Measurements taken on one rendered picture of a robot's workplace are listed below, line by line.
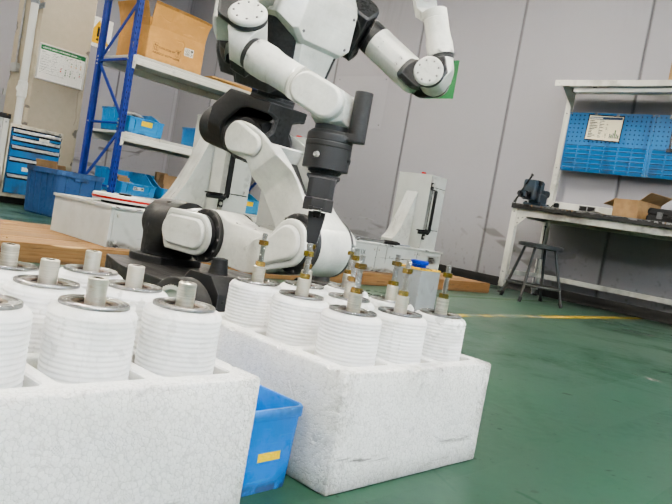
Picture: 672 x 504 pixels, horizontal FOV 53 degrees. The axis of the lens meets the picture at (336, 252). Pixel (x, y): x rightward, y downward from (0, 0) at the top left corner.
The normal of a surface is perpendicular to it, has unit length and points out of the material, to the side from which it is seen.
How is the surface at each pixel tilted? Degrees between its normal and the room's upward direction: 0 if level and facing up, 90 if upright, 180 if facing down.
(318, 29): 101
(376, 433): 90
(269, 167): 111
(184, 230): 90
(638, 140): 90
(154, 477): 90
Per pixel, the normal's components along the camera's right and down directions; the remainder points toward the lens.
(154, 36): 0.74, 0.10
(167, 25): 0.72, 0.35
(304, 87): -0.37, -0.02
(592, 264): -0.66, -0.07
